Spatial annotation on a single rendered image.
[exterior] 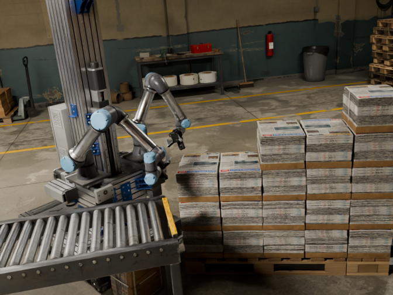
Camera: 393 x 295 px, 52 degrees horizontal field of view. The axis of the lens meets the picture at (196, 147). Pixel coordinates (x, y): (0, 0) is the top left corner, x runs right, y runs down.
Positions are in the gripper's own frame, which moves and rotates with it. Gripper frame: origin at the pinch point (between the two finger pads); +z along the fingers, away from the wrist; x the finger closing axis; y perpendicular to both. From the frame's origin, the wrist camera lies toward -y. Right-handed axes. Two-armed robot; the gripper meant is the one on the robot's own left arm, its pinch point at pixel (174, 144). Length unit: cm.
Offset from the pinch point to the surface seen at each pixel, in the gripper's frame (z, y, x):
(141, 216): 95, -8, -4
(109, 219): 98, -1, -20
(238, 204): 39, -47, 35
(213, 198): 40, -36, 21
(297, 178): 37, -45, 79
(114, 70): -562, 70, -241
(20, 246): 126, 13, -56
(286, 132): 31, -15, 84
